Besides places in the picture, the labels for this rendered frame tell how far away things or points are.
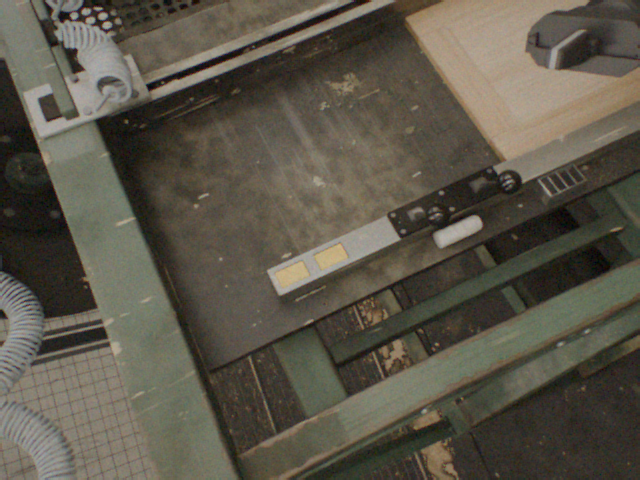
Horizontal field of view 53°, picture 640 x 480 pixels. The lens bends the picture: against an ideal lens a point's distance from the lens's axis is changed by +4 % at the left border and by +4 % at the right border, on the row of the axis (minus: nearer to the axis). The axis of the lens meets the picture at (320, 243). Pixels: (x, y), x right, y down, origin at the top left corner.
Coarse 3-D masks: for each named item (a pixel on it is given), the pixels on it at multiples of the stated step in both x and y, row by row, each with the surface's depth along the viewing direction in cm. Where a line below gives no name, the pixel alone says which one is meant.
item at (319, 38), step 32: (352, 0) 120; (384, 0) 120; (416, 0) 122; (64, 32) 98; (96, 32) 101; (256, 32) 118; (288, 32) 119; (320, 32) 118; (352, 32) 121; (128, 64) 112; (192, 64) 116; (224, 64) 115; (256, 64) 117; (288, 64) 121; (32, 96) 109; (96, 96) 109; (160, 96) 113; (192, 96) 116; (224, 96) 120; (64, 128) 107; (128, 128) 116
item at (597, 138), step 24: (600, 120) 110; (624, 120) 110; (552, 144) 109; (576, 144) 109; (600, 144) 108; (624, 144) 112; (504, 168) 107; (528, 168) 107; (552, 168) 107; (384, 216) 105; (456, 216) 105; (336, 240) 103; (360, 240) 103; (384, 240) 103; (408, 240) 105; (288, 264) 102; (312, 264) 102; (336, 264) 101; (360, 264) 104; (288, 288) 100; (312, 288) 103
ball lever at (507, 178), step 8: (504, 176) 93; (512, 176) 93; (520, 176) 94; (472, 184) 104; (480, 184) 103; (488, 184) 100; (496, 184) 95; (504, 184) 93; (512, 184) 93; (520, 184) 94; (504, 192) 94; (512, 192) 94
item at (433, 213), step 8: (416, 208) 103; (432, 208) 92; (440, 208) 91; (448, 208) 92; (408, 216) 102; (416, 216) 101; (424, 216) 97; (432, 216) 92; (440, 216) 91; (448, 216) 92; (432, 224) 92; (440, 224) 92
